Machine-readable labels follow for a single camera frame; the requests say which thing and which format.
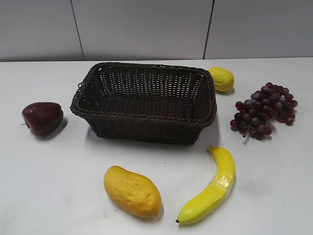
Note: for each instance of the dark brown wicker basket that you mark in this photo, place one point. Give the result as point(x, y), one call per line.
point(146, 102)

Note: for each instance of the yellow banana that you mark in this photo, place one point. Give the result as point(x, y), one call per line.
point(213, 195)

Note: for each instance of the purple grape bunch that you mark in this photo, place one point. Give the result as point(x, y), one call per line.
point(254, 115)

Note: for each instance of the yellow orange mango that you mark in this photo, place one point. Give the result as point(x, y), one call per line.
point(132, 192)

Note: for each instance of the yellow lemon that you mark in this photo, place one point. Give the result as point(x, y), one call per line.
point(223, 79)

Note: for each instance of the dark red apple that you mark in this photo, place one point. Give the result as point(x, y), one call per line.
point(42, 118)

